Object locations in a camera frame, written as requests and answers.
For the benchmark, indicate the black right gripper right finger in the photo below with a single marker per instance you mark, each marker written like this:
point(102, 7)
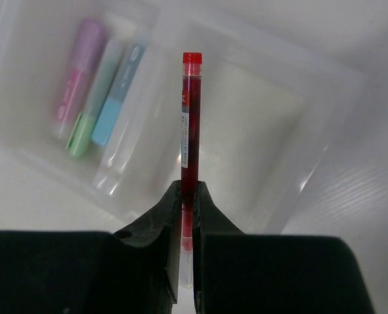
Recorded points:
point(235, 272)

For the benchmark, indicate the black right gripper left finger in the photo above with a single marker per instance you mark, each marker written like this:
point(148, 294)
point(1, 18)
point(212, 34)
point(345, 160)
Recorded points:
point(134, 270)

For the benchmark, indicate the green highlighter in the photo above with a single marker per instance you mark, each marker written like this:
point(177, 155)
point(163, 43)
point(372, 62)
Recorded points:
point(80, 138)

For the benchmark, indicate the clear plastic organizer tray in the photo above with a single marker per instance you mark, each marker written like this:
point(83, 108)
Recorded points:
point(269, 108)

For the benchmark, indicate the blue highlighter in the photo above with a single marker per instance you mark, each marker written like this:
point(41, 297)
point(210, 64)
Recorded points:
point(117, 94)

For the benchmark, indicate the orange highlighter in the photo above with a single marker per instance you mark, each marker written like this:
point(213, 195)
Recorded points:
point(116, 157)

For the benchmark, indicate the purple highlighter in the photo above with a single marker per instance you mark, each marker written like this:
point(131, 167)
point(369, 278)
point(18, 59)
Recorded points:
point(87, 51)

